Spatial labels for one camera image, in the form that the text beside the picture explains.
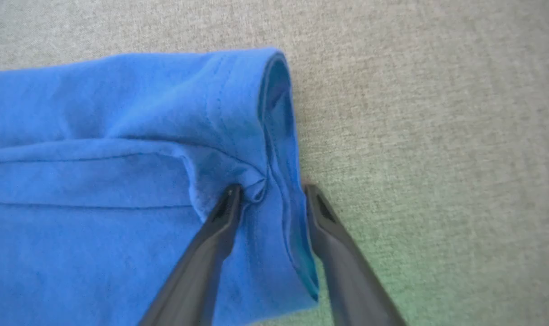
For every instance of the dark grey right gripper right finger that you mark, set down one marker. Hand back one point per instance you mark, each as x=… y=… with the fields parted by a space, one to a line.
x=346 y=271

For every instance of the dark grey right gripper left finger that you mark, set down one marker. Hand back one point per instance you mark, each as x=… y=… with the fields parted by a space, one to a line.
x=197 y=271

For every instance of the blue white red-trimmed t-shirt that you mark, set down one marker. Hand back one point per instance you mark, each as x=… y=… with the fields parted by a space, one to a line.
x=120 y=181

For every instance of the grey-green fabric sofa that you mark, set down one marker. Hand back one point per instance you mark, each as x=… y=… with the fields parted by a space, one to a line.
x=437 y=113

